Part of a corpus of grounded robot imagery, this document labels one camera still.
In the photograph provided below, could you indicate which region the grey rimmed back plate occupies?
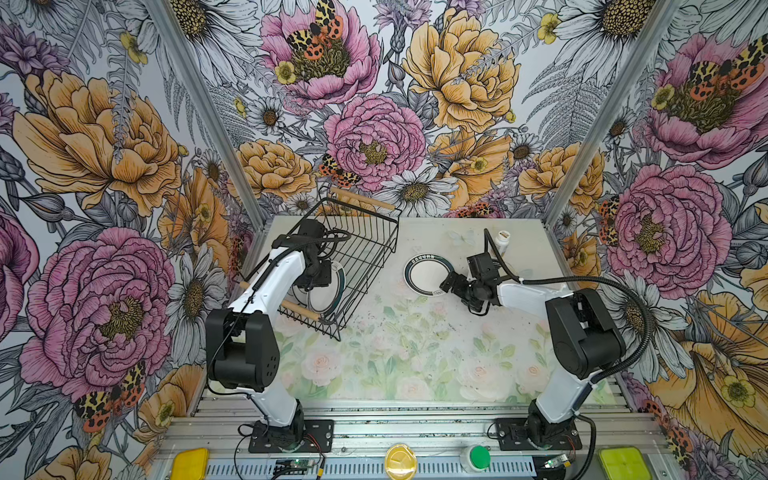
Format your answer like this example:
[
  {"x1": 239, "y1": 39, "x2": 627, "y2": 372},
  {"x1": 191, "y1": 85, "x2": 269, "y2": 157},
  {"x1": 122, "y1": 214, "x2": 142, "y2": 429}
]
[{"x1": 403, "y1": 254, "x2": 454, "y2": 297}]

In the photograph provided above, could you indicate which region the black wire dish rack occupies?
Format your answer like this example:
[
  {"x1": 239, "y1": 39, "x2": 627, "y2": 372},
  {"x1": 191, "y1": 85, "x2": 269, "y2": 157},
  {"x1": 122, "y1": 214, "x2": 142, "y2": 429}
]
[{"x1": 257, "y1": 187, "x2": 401, "y2": 341}]

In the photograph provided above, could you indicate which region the dark rimmed back plate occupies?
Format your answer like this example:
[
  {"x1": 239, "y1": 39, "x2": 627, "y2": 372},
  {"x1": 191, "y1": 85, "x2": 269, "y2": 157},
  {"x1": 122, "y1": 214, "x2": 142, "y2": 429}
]
[{"x1": 291, "y1": 261, "x2": 346, "y2": 318}]

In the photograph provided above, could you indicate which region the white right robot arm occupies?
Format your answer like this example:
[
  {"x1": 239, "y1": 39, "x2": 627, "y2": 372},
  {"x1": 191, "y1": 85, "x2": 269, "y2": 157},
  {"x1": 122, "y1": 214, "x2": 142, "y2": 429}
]
[{"x1": 440, "y1": 253, "x2": 626, "y2": 449}]

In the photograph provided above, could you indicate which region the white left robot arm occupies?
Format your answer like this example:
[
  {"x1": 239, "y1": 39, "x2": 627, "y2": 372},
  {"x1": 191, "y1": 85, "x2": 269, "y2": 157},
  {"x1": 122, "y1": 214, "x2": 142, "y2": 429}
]
[{"x1": 205, "y1": 219, "x2": 350, "y2": 451}]

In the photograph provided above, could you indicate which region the white pill bottle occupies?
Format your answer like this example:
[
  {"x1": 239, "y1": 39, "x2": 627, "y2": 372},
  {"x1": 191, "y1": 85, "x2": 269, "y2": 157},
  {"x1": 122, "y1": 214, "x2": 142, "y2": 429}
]
[{"x1": 494, "y1": 230, "x2": 511, "y2": 257}]

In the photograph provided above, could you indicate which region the green push button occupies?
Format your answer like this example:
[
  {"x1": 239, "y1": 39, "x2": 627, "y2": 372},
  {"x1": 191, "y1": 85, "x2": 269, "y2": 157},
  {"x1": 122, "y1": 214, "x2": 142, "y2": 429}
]
[{"x1": 459, "y1": 445, "x2": 491, "y2": 473}]

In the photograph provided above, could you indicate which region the small green circuit board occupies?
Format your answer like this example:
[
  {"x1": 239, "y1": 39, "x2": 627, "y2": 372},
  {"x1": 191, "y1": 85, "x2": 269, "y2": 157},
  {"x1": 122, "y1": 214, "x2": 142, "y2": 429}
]
[{"x1": 272, "y1": 459, "x2": 316, "y2": 477}]

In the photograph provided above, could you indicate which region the lime green sponge block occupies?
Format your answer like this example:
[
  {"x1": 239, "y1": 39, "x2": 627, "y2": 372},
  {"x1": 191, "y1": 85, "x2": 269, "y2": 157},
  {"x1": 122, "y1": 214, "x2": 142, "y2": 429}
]
[{"x1": 599, "y1": 447, "x2": 652, "y2": 480}]

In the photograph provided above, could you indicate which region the yellow sponge block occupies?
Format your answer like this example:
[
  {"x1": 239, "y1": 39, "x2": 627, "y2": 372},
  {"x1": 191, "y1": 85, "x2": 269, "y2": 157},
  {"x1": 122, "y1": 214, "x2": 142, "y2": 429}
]
[{"x1": 169, "y1": 448, "x2": 209, "y2": 480}]

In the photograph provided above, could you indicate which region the black corrugated cable conduit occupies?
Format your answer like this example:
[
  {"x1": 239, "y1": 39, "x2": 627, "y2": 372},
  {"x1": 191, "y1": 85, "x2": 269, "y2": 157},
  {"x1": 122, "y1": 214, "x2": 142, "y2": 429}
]
[{"x1": 483, "y1": 227, "x2": 655, "y2": 385}]

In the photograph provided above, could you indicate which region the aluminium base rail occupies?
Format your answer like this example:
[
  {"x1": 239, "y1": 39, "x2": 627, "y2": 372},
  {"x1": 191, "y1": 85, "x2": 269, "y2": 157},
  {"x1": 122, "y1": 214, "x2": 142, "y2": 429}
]
[{"x1": 149, "y1": 395, "x2": 684, "y2": 479}]

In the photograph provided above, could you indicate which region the aluminium right corner post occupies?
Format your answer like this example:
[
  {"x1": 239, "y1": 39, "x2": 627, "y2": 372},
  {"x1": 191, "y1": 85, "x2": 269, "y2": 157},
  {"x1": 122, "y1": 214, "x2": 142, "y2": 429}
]
[{"x1": 544, "y1": 0, "x2": 681, "y2": 230}]

